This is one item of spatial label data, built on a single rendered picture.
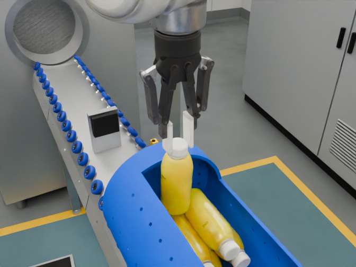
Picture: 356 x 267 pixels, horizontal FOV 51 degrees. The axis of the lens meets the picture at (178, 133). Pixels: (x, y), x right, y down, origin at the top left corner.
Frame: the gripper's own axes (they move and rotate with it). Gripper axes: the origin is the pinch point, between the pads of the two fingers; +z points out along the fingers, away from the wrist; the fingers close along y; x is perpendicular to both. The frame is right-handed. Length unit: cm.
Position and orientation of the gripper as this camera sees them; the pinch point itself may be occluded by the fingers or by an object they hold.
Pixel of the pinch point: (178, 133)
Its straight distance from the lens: 70.0
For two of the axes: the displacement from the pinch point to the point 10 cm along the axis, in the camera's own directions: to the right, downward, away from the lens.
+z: 0.0, 8.2, 5.7
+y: -8.8, 2.7, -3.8
